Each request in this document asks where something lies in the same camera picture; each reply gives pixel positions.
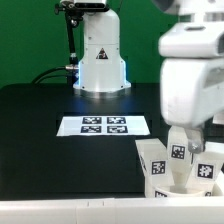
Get white L-shaped fence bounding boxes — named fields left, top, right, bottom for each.
left=0, top=166, right=224, bottom=224

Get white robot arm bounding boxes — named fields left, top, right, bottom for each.
left=74, top=0, right=224, bottom=153

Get black cables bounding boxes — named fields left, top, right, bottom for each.
left=31, top=67, right=76, bottom=84

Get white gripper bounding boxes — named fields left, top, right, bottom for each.
left=159, top=22, right=224, bottom=154

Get white round stool seat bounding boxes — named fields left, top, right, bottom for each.
left=144, top=180, right=224, bottom=198

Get white fiducial marker sheet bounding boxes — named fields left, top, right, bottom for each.
left=57, top=116, right=150, bottom=137

